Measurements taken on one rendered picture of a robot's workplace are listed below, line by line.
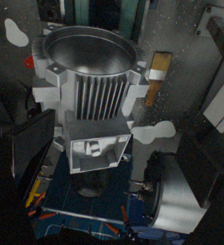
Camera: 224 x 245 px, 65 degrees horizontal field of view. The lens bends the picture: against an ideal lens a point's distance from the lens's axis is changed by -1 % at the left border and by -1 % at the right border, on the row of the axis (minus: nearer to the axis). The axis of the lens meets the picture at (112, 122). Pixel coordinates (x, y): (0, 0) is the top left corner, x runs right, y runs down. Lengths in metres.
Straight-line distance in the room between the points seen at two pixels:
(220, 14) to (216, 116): 0.27
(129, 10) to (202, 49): 0.26
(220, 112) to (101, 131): 0.20
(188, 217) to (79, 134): 0.41
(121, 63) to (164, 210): 0.40
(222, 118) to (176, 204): 0.29
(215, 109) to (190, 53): 0.25
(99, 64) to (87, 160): 0.21
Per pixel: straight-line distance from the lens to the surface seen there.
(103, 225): 0.82
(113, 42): 0.39
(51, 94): 0.30
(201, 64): 0.60
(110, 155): 0.39
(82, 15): 0.41
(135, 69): 0.29
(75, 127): 0.29
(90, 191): 0.71
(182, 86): 0.63
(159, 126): 0.75
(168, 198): 0.54
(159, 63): 0.57
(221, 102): 0.35
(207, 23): 0.54
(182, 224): 0.60
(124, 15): 0.40
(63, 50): 0.39
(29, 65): 0.66
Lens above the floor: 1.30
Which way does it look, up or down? 41 degrees down
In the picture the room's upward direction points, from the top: 169 degrees counter-clockwise
